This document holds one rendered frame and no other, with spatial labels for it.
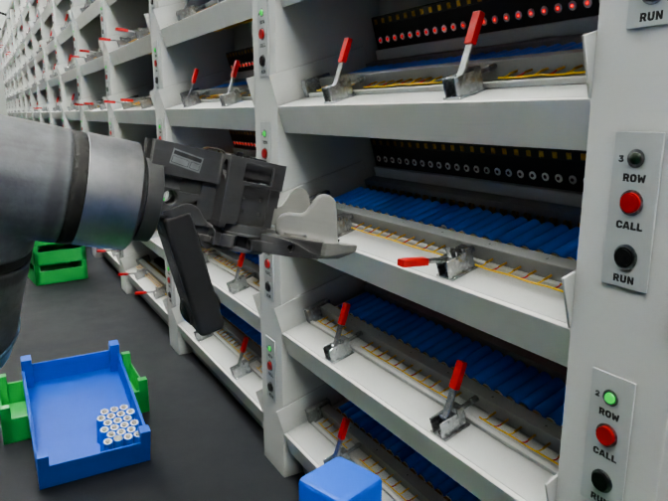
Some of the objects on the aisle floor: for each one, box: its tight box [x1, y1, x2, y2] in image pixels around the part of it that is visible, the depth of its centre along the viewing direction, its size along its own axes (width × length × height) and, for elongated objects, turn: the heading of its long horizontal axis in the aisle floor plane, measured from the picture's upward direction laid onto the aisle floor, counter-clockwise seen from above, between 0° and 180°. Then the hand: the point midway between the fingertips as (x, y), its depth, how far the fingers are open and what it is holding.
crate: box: [20, 340, 151, 490], centre depth 126 cm, size 30×20×8 cm
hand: (334, 250), depth 62 cm, fingers open, 3 cm apart
